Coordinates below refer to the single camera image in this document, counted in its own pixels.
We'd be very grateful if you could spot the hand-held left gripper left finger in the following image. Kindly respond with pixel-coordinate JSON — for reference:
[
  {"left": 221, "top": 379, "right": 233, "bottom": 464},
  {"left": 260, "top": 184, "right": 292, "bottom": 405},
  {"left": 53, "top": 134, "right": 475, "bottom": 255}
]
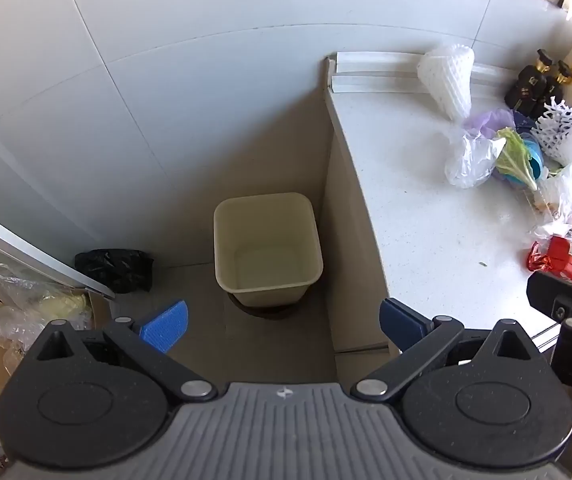
[{"left": 11, "top": 300, "right": 218, "bottom": 404}]

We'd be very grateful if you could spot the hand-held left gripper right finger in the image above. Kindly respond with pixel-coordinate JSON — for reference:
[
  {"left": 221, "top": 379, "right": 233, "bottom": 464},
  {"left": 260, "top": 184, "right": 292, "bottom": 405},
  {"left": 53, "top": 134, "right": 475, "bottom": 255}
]
[{"left": 350, "top": 298, "right": 564, "bottom": 404}]

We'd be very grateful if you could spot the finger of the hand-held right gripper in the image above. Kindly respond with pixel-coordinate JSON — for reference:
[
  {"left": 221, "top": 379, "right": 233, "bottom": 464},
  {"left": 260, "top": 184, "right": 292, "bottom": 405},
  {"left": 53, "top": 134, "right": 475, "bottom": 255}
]
[{"left": 526, "top": 271, "right": 572, "bottom": 395}]

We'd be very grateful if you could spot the cream plastic trash bin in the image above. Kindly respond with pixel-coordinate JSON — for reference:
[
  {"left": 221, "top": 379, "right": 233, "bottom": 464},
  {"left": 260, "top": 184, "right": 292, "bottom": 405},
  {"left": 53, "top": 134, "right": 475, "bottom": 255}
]
[{"left": 213, "top": 191, "right": 324, "bottom": 321}]

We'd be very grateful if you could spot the clear cup with blue bag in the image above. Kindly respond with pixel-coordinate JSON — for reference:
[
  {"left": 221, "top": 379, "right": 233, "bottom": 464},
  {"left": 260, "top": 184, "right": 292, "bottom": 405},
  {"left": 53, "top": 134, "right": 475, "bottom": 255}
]
[{"left": 508, "top": 137, "right": 546, "bottom": 188}]

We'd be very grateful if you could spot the napa cabbage leaf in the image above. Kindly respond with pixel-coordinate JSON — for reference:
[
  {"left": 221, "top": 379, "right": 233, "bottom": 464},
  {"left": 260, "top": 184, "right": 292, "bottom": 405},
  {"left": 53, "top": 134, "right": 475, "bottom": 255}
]
[{"left": 494, "top": 127, "right": 539, "bottom": 192}]

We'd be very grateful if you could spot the red snack packet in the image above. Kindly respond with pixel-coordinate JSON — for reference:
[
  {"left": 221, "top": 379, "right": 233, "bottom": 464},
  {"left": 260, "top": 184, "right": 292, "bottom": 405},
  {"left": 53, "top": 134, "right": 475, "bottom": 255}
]
[{"left": 526, "top": 235, "right": 572, "bottom": 288}]

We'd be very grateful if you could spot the black plastic bag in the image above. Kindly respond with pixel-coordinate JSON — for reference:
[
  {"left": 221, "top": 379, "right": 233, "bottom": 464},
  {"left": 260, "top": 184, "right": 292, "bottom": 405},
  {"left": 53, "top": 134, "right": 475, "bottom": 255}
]
[{"left": 74, "top": 249, "right": 154, "bottom": 295}]

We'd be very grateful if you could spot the crumpled clear plastic bag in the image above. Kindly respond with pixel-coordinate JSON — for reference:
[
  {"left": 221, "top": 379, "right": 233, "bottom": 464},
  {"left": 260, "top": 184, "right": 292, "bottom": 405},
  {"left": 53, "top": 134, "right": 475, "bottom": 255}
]
[{"left": 530, "top": 162, "right": 572, "bottom": 241}]

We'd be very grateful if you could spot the crumpled white plastic bag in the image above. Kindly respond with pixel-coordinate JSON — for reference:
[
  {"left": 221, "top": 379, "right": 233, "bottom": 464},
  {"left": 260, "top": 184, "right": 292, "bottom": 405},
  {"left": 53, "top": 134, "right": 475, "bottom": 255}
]
[{"left": 444, "top": 127, "right": 506, "bottom": 190}]

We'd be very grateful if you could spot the clear plastic bag with contents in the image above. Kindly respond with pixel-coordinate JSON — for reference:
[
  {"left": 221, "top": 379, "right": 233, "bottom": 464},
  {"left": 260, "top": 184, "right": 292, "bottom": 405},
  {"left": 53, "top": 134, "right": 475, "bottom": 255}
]
[{"left": 0, "top": 262, "right": 94, "bottom": 356}]

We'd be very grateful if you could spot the white foam fruit net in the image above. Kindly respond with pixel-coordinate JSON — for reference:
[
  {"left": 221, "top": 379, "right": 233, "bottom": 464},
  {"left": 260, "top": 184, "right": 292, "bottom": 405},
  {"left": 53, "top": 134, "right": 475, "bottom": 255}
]
[
  {"left": 417, "top": 44, "right": 475, "bottom": 122},
  {"left": 530, "top": 96, "right": 572, "bottom": 168}
]

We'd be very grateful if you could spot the purple plastic bag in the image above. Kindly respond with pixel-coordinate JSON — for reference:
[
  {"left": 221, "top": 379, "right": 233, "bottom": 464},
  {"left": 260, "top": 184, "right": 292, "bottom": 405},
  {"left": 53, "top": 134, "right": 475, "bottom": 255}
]
[{"left": 463, "top": 107, "right": 516, "bottom": 141}]

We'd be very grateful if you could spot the black bottle gold collar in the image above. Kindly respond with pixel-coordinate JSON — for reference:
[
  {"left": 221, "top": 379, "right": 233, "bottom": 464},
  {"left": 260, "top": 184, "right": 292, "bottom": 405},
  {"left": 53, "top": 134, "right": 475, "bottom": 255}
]
[
  {"left": 530, "top": 60, "right": 572, "bottom": 118},
  {"left": 504, "top": 49, "right": 549, "bottom": 111}
]

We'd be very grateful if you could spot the white counter backsplash strip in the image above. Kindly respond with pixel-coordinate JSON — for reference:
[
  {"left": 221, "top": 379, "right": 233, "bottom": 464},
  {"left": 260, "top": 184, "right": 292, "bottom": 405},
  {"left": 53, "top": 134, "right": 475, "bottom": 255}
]
[{"left": 330, "top": 51, "right": 511, "bottom": 95}]

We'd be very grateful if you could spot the metal door frame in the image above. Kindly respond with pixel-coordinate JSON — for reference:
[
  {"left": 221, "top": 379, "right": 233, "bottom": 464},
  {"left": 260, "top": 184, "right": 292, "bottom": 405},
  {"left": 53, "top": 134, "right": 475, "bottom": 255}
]
[{"left": 0, "top": 200, "right": 115, "bottom": 302}]

